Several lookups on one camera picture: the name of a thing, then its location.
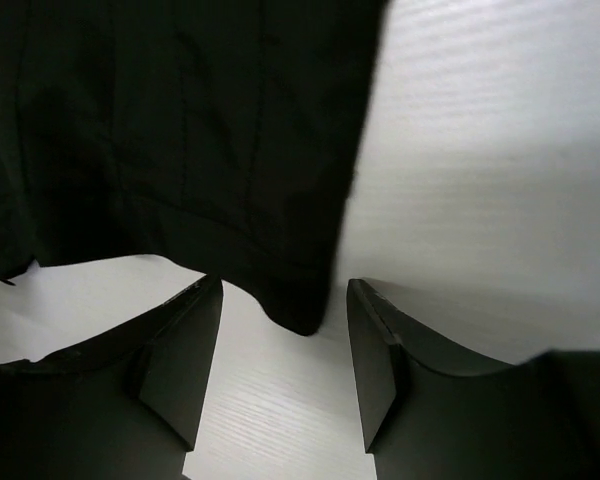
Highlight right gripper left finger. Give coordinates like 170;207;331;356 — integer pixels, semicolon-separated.
0;275;223;480

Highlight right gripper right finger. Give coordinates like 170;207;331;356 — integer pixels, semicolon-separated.
346;279;600;479

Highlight black pleated skirt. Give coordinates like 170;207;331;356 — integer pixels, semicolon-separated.
0;1;386;336

